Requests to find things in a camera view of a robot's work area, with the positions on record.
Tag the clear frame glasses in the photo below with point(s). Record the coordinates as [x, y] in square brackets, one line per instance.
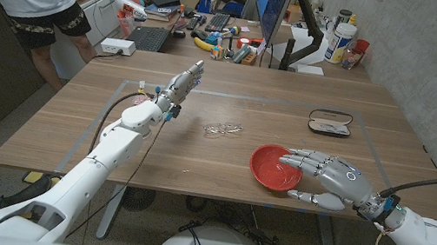
[222, 128]

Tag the colourful puzzle cube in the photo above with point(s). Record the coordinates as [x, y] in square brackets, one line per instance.
[217, 52]

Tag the clear plastic cup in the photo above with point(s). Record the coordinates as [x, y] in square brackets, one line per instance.
[351, 59]

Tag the black glasses case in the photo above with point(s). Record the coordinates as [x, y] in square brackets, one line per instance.
[329, 128]

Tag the round black floor fan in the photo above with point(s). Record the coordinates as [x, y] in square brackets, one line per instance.
[138, 199]

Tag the white power strip box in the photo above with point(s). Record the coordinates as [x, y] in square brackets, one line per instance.
[118, 46]

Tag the black laptop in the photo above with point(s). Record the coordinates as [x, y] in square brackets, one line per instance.
[150, 38]

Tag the black keyboard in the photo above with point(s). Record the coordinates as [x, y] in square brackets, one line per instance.
[217, 22]

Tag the red bowl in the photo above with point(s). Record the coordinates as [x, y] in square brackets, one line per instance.
[268, 170]

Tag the orange brick block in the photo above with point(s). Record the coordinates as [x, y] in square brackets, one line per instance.
[249, 59]

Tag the flat white box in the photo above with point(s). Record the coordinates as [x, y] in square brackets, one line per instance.
[309, 69]

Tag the stack of books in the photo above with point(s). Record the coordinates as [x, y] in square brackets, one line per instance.
[164, 4]

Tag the white canister blue label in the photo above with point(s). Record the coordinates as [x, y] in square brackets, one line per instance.
[340, 43]

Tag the black remote control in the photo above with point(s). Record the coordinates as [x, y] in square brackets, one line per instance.
[195, 22]

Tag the white paper sheet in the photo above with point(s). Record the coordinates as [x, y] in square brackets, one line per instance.
[299, 40]

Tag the blue bag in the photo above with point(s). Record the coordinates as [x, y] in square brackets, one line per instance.
[232, 8]

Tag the brown cardboard box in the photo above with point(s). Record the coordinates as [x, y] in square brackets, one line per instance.
[293, 15]

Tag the red cup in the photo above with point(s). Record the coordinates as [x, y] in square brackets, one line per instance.
[362, 45]

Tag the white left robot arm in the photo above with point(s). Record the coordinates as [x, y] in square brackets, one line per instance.
[101, 165]

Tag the small yellow bottle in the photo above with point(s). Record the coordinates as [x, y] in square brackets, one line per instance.
[352, 20]

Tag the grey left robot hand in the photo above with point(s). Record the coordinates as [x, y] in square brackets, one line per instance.
[180, 88]

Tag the white tube red print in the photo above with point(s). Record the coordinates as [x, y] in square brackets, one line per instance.
[131, 7]

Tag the computer monitor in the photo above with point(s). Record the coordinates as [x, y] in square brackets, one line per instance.
[274, 4]

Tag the white cabinet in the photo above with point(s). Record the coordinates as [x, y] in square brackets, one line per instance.
[105, 16]

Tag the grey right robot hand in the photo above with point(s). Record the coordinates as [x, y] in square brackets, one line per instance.
[341, 179]

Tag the black computer mouse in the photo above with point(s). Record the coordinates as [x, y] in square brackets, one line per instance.
[179, 33]

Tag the wooden desk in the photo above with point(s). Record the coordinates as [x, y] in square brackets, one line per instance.
[341, 71]

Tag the yellow banana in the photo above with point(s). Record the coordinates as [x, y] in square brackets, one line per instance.
[203, 44]

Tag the teal grey tool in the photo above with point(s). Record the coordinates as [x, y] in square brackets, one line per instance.
[242, 52]

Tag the yellow flat floor pad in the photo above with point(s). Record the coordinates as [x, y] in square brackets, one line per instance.
[31, 176]

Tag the jar with black lid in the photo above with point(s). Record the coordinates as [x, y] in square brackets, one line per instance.
[343, 15]

